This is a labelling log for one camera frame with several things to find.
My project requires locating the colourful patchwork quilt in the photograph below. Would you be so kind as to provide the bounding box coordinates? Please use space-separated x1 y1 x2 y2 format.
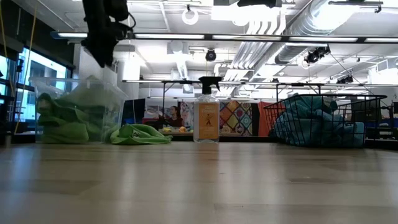
179 100 259 137

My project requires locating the black monitor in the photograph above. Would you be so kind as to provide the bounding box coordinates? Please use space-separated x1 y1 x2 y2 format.
121 98 147 126

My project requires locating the black wire basket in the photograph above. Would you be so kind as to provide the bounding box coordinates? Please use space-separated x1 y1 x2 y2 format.
263 94 388 149

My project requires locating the blue microfiber towel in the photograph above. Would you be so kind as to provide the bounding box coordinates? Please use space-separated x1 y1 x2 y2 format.
273 111 327 147
323 119 365 147

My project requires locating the large glass window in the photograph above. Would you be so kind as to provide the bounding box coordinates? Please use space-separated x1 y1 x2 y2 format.
0 46 68 133

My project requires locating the person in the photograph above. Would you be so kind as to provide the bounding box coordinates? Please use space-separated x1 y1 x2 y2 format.
158 105 185 128

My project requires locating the bright green microfiber towel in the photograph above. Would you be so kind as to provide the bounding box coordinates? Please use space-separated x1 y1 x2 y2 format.
88 105 121 144
109 123 173 146
40 121 91 144
36 92 91 125

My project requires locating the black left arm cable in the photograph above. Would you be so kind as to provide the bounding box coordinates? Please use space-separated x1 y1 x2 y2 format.
126 11 137 32

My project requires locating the orange hanging cloth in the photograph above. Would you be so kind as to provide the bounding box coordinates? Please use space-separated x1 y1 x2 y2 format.
257 101 286 137

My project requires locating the teal microfiber towel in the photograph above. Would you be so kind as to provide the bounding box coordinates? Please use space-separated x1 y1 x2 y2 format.
284 95 338 119

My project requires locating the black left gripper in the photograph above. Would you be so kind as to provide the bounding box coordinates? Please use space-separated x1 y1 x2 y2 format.
81 19 135 68

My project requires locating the black track spotlight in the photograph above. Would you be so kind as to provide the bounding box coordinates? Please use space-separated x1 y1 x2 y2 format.
303 45 331 65
336 75 354 85

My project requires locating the long LED light bar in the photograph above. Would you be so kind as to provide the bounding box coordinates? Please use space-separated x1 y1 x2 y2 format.
49 30 398 45

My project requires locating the silver ventilation duct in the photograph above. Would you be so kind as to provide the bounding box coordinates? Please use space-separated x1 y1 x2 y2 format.
275 0 355 65

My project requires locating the clear plastic bin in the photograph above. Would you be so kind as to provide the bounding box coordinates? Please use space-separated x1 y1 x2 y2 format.
29 76 128 144

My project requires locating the white ring light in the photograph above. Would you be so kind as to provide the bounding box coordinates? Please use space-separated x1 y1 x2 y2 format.
181 6 200 26

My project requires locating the black overhead camera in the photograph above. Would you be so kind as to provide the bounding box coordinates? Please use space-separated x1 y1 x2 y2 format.
238 0 282 9

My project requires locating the spray bottle with orange label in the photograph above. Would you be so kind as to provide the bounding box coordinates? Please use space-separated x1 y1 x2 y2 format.
193 76 223 144

